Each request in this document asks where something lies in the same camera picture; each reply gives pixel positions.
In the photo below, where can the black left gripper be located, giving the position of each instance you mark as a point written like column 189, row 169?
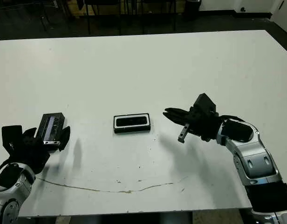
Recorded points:
column 31, row 156

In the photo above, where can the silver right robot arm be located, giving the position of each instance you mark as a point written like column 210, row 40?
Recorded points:
column 257, row 158

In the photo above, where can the black folded chair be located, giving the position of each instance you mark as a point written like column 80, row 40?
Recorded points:
column 80, row 4

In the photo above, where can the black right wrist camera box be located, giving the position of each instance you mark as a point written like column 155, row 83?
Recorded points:
column 204, row 102

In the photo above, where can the black waste bin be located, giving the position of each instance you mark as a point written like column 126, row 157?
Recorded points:
column 193, row 9

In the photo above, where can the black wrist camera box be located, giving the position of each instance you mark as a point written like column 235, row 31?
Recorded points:
column 11, row 137
column 204, row 102

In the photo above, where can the black box base white insert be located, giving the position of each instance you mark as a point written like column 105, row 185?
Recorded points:
column 131, row 130

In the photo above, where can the black camera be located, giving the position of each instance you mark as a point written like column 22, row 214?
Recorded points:
column 131, row 121

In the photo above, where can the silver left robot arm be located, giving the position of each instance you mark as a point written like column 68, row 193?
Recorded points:
column 15, row 193

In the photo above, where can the black box lid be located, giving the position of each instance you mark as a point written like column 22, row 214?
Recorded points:
column 43, row 128

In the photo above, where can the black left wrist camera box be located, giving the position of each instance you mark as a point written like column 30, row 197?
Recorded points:
column 11, row 137

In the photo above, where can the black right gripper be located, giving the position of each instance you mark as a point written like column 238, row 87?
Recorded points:
column 204, row 123

